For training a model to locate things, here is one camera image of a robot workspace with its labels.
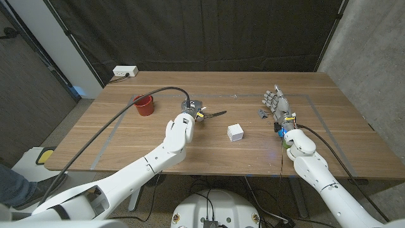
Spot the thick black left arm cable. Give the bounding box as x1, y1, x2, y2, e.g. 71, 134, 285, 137
37, 86, 192, 206

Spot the black floor power adapter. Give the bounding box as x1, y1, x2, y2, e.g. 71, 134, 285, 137
274, 217, 297, 228

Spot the black wall knob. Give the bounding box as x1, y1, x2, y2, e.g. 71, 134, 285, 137
0, 27, 19, 41

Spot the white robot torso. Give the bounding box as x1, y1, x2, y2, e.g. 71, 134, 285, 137
170, 189, 261, 228

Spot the black backdrop pole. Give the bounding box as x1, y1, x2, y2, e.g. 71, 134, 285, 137
313, 0, 350, 73
42, 0, 106, 89

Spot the thin black left wrist cable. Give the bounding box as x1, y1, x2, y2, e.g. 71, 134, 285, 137
109, 172, 163, 222

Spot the black backdrop curtain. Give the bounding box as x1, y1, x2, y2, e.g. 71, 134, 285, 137
44, 0, 349, 86

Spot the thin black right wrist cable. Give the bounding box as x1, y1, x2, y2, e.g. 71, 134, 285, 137
279, 136, 284, 177

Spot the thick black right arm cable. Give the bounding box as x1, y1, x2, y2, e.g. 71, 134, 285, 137
296, 123, 390, 222

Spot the black door frame bar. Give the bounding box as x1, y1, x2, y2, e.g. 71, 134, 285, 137
0, 1, 82, 103

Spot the black power strip cord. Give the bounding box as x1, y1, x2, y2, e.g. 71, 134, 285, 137
109, 73, 131, 85

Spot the red cup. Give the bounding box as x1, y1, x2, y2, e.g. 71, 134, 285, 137
132, 94, 155, 117

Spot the black leather shoe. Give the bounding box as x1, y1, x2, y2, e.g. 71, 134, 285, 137
14, 173, 68, 210

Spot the white pedal with yellow pad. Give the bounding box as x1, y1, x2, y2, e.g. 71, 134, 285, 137
35, 146, 58, 166

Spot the red handled kitchen knife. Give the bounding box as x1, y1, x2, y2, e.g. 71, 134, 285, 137
204, 110, 227, 120

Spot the person leg in jeans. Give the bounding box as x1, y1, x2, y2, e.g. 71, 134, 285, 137
0, 164, 39, 207

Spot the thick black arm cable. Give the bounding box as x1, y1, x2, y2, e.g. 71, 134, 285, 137
296, 123, 390, 222
37, 86, 192, 206

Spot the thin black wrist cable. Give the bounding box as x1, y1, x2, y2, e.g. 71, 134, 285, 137
279, 136, 284, 177
109, 172, 163, 222

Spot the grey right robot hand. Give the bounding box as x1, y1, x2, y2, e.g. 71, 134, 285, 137
261, 84, 297, 133

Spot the white power strip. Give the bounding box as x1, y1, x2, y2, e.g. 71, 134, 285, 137
112, 65, 139, 77

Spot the black ribbed round object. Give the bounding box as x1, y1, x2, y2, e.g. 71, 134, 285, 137
151, 173, 167, 187

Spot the white cube block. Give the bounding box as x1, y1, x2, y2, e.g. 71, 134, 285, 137
227, 123, 245, 143

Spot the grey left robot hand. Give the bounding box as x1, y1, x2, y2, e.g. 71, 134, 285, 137
180, 99, 206, 123

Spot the white floor platform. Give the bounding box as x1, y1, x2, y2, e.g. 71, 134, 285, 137
8, 146, 96, 216

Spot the grey table leg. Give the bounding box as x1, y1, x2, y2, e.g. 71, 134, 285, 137
128, 186, 142, 212
288, 177, 309, 219

